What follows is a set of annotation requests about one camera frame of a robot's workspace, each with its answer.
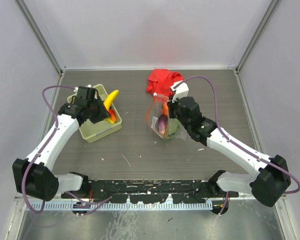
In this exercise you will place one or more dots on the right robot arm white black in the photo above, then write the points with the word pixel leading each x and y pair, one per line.
pixel 266 178

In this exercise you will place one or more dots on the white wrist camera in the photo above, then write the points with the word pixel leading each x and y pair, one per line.
pixel 86 92
pixel 179 90

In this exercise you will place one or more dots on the clear zip top bag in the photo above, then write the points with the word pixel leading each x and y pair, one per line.
pixel 154 112

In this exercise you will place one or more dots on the slotted cable duct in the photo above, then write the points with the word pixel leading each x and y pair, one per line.
pixel 166 206

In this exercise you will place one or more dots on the purple eggplant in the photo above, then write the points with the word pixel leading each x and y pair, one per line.
pixel 162 123

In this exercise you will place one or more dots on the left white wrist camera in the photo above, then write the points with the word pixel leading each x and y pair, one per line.
pixel 86 92

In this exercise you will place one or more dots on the red strawberry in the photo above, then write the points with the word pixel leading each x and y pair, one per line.
pixel 112 115

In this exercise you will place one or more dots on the orange peach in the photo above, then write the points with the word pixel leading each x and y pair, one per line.
pixel 165 109

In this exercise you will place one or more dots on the green plastic basket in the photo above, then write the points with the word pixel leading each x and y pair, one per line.
pixel 92 132

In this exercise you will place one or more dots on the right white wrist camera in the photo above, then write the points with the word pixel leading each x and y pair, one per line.
pixel 179 90

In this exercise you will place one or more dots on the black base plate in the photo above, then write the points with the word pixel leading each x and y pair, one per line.
pixel 151 191

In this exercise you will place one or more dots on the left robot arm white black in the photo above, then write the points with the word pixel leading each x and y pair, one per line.
pixel 33 175

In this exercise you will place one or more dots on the green leafy vegetable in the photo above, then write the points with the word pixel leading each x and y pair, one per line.
pixel 172 129

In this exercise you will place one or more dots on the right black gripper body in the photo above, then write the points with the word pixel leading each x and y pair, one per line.
pixel 174 112

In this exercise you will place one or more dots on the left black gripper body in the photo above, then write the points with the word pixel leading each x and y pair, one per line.
pixel 94 116

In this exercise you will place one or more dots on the yellow banana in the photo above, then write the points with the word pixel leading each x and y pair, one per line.
pixel 108 103

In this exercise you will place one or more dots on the red crumpled cloth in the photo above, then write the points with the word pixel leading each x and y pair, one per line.
pixel 160 81

